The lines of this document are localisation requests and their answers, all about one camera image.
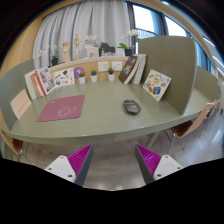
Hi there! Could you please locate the wooden hand model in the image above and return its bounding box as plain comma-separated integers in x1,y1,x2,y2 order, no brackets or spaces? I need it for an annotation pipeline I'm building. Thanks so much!
60,40,72,63

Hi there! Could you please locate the colourful sticker card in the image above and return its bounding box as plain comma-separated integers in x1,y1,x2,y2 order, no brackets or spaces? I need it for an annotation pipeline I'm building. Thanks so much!
142,68,172,102

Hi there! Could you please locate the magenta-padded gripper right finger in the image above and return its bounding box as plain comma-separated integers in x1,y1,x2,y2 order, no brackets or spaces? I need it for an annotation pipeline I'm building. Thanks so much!
134,143,184,185

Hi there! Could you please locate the white sheet with pictures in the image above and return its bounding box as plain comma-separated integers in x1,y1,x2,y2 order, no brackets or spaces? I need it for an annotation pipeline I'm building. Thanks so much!
53,67,76,88

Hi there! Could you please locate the white wall socket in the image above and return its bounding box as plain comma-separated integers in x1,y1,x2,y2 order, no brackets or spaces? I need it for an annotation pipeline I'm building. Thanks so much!
111,60,123,72
97,61,110,73

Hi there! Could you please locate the light grey curtain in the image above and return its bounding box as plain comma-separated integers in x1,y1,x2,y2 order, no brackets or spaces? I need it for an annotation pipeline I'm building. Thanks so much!
32,1,132,69

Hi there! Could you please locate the beige booklet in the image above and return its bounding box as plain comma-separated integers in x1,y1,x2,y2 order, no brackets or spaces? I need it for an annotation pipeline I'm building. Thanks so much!
9,88,33,120

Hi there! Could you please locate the green desk divider panel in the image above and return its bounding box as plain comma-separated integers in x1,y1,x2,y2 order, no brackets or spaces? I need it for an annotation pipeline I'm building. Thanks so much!
137,35,198,116
194,65,221,103
0,59,36,133

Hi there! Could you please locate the wooden artist mannequin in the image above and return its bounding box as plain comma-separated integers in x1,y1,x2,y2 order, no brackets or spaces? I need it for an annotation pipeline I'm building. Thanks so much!
73,33,84,60

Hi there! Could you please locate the window with dark frame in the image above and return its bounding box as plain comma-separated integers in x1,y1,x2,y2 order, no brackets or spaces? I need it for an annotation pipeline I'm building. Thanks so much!
126,1,224,78

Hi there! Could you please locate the dark grey computer mouse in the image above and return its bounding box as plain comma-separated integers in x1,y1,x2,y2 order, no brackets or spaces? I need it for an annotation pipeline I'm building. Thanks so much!
122,99,142,116

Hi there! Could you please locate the orange seat chair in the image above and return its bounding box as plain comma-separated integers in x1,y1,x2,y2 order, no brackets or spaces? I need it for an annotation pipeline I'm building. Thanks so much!
0,129,25,158
166,101,219,154

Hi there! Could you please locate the light wood back shelf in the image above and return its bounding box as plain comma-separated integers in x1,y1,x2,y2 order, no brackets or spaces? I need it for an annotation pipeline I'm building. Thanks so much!
46,54,132,84

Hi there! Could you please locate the pink horse figurine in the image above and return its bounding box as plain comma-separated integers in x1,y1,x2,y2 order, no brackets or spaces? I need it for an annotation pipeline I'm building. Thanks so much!
83,44,100,59

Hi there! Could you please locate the dark pink mouse pad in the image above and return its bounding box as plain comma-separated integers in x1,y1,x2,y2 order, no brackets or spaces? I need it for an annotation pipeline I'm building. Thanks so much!
36,94,86,123

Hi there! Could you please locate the orange book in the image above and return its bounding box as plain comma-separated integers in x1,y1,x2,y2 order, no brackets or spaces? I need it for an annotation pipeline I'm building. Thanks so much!
30,70,44,98

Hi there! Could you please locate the black horse figurine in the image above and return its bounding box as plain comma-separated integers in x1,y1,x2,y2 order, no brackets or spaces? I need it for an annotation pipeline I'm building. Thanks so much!
99,41,116,56

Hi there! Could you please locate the purple round sign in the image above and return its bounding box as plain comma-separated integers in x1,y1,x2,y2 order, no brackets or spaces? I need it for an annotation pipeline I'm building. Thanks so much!
73,66,86,80

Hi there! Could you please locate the red and white picture book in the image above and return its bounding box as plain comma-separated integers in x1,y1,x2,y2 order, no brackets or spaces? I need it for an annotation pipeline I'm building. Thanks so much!
34,66,56,97

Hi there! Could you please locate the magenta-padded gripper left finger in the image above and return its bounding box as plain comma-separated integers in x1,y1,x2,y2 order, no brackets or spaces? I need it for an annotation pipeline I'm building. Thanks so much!
44,144,95,187

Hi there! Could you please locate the dark brown book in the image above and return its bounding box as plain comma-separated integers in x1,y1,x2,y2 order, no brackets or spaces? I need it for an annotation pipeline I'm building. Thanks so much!
118,55,139,84

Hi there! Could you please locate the small plant in white pot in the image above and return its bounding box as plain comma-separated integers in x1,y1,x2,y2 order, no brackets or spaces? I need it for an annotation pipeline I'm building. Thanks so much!
107,67,116,82
77,71,87,85
90,69,99,83

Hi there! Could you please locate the white thick book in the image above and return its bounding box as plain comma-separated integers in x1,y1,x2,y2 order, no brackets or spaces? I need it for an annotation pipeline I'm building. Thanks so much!
24,69,39,101

